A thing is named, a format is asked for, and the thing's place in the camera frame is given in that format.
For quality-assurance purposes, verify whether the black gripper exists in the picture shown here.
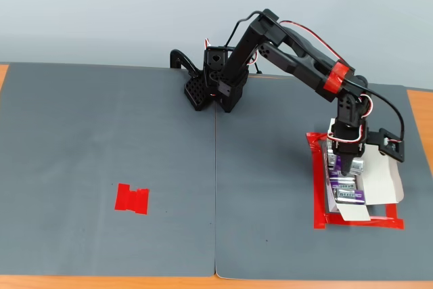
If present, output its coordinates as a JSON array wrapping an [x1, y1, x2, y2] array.
[[330, 118, 369, 178]]

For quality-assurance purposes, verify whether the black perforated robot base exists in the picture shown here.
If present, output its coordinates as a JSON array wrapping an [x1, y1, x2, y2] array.
[[183, 45, 250, 114]]

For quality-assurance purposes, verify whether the white cardboard box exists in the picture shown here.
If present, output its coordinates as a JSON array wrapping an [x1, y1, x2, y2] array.
[[325, 118, 405, 222]]

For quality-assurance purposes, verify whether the grey table mat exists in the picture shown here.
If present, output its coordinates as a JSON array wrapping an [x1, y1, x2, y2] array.
[[0, 62, 217, 278], [214, 72, 433, 282]]

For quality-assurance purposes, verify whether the red tape band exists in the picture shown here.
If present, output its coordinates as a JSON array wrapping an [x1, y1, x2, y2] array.
[[322, 61, 350, 95]]

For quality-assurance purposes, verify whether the black table clamp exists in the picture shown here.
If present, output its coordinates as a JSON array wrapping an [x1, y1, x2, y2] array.
[[169, 49, 204, 79]]

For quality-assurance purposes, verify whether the red tape patch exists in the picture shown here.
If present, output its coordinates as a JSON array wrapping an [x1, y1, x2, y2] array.
[[114, 183, 150, 215]]

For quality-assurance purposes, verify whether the red tape frame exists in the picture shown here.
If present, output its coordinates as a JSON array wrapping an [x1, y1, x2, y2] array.
[[306, 131, 406, 231]]

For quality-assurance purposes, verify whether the black square wrist camera module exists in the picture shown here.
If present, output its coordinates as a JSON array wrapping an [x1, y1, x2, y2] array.
[[366, 127, 406, 162]]

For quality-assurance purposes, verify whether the black camera cable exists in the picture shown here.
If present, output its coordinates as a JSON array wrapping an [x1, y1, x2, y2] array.
[[224, 11, 407, 141]]

